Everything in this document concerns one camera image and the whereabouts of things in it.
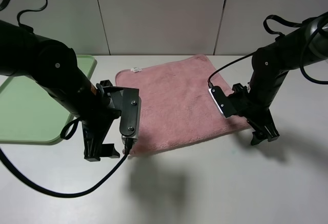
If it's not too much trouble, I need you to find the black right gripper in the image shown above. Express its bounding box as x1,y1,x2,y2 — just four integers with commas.
228,83,279,146

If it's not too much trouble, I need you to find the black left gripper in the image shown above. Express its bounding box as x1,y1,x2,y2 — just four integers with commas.
82,80,123,162

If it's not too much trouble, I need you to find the pink fluffy towel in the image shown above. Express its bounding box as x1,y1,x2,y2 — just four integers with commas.
115,55,249,156

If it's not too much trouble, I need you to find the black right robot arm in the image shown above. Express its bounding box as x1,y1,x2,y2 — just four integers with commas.
229,13,327,146

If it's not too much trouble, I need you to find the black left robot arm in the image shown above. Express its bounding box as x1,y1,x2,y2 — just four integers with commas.
1,21,120,161

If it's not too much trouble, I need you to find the green plastic tray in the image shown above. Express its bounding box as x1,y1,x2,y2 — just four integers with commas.
0,54,97,146

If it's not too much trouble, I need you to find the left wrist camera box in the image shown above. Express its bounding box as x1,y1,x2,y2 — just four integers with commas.
119,88,141,143

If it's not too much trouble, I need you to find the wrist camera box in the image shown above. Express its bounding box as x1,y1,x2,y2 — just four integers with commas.
119,88,141,143
209,86,236,118

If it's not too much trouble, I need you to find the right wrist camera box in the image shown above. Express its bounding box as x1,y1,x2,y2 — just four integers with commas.
209,86,236,118

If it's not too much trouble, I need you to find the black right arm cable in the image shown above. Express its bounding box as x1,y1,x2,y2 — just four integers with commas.
207,16,328,89

